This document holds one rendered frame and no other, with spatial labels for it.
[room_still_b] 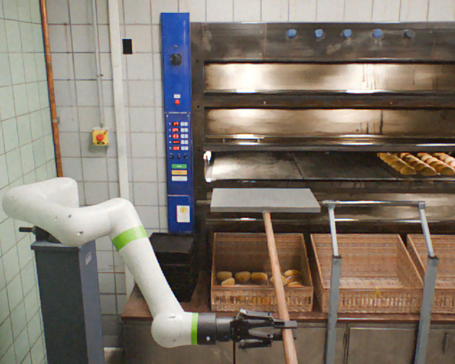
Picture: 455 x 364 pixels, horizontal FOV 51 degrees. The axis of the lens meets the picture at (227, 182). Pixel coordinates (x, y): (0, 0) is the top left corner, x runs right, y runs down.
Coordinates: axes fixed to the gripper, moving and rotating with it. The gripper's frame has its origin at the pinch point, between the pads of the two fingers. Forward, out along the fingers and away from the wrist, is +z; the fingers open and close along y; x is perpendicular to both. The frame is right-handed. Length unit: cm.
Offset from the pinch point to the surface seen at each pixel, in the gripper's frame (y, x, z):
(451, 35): -83, -158, 106
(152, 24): -87, -159, -62
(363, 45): -77, -158, 57
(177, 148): -18, -152, -49
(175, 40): -79, -155, -49
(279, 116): -36, -157, 11
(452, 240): 38, -146, 120
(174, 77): -59, -154, -50
